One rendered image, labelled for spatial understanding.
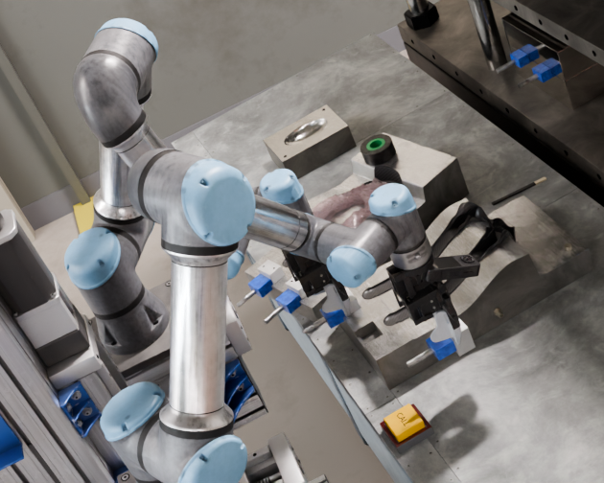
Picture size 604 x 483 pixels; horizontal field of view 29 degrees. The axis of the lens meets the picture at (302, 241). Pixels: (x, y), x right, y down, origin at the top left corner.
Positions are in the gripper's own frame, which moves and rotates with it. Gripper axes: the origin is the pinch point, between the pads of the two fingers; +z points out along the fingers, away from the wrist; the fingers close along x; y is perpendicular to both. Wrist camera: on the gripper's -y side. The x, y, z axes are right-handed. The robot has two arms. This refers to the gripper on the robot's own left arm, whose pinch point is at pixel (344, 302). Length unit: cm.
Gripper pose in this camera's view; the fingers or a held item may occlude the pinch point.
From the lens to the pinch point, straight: 250.4
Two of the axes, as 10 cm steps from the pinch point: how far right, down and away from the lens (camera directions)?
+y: -8.6, 4.9, -1.2
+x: 3.7, 4.6, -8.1
